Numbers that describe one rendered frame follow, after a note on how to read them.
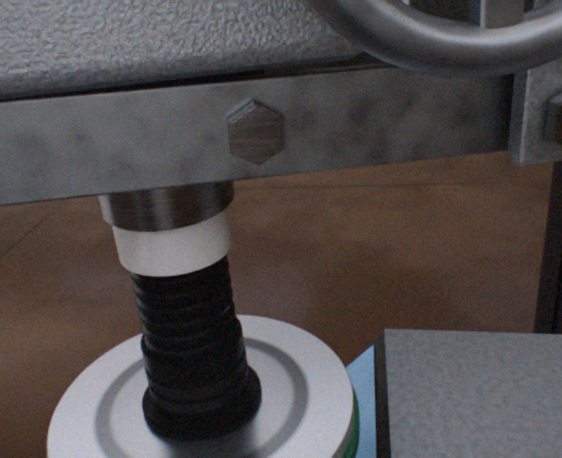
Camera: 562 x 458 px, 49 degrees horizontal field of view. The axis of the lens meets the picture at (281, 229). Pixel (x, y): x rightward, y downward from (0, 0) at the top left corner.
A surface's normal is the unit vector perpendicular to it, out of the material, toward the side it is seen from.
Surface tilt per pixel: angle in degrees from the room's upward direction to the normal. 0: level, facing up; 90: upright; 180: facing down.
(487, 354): 0
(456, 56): 90
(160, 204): 90
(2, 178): 90
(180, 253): 90
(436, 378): 0
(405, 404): 0
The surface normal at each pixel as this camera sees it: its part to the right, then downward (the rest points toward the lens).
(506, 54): 0.17, 0.41
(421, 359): -0.08, -0.90
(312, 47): 0.18, 0.73
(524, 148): -0.22, 0.43
